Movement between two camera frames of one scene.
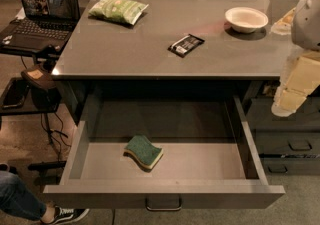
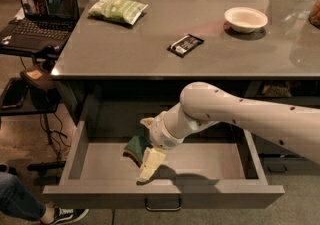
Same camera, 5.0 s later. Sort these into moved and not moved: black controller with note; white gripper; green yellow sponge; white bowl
Moved: white gripper
Not moved: white bowl; green yellow sponge; black controller with note
